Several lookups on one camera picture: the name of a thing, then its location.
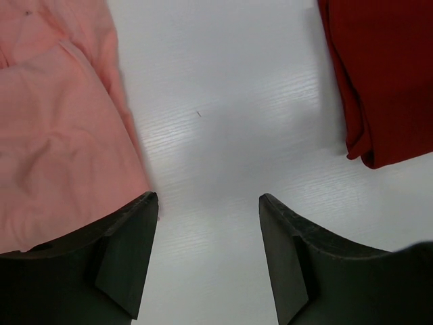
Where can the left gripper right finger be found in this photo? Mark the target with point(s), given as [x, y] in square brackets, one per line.
[319, 277]

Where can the pink t shirt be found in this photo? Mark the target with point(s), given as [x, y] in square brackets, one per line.
[69, 150]

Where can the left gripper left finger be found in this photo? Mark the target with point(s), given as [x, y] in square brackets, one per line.
[94, 275]

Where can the red t shirt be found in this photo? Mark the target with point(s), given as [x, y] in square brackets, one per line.
[382, 57]

